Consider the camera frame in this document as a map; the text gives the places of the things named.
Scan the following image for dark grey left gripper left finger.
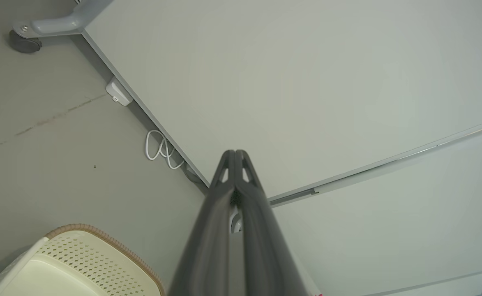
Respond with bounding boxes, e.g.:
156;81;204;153
168;150;237;296

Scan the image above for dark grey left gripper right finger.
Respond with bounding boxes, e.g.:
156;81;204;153
233;150;310;296

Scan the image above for white partition panel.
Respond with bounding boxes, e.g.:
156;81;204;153
83;0;482;202
268;119;482;296

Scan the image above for cream laundry basket brown rim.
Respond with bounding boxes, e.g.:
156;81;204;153
0;223;166;296

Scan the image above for white power adapter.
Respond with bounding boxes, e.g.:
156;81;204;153
105;77;134;106

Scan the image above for grey partition foot with caster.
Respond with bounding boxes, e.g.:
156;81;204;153
12;0;114;39

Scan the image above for black caster wheel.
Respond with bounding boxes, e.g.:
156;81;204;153
9;30;42;54

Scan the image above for white coiled cable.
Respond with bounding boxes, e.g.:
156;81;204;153
145;129;185;170

